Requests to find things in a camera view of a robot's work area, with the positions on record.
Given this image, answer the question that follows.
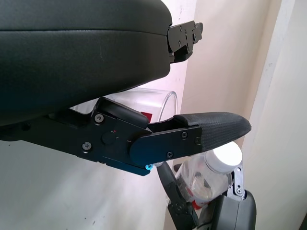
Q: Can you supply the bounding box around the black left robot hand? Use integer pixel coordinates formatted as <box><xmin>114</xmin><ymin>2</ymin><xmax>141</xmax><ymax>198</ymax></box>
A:
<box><xmin>0</xmin><ymin>0</ymin><xmax>251</xmax><ymax>178</ymax></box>

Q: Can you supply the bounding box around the clear plastic cup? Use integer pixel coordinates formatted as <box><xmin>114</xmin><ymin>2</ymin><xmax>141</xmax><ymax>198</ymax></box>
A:
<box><xmin>71</xmin><ymin>87</ymin><xmax>178</xmax><ymax>125</ymax></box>

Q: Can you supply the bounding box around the clear water bottle white cap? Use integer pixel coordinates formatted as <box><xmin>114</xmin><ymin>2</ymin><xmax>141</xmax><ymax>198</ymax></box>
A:
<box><xmin>174</xmin><ymin>141</ymin><xmax>243</xmax><ymax>210</ymax></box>

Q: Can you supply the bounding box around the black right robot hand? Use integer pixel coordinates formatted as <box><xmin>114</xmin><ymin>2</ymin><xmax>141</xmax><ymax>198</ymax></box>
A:
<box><xmin>157</xmin><ymin>160</ymin><xmax>259</xmax><ymax>230</ymax></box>

